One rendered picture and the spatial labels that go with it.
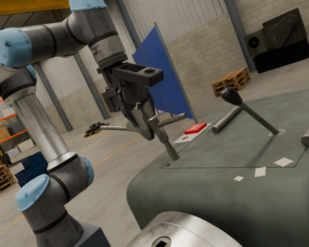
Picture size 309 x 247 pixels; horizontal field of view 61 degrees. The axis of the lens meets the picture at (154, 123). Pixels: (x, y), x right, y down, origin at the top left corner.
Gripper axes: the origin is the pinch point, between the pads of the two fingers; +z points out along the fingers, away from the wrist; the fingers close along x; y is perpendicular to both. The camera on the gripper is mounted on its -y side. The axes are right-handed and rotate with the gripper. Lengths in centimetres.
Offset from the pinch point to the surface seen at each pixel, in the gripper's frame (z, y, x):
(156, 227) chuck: 12.2, -10.1, 16.2
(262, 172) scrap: 10.0, -24.7, 0.5
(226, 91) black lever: -4.0, -18.7, -7.5
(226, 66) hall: 92, 521, -937
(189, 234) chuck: 12.8, -17.2, 15.5
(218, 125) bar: 8.5, -2.5, -23.0
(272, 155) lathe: 10.1, -24.5, -5.6
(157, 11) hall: -244, 737, -923
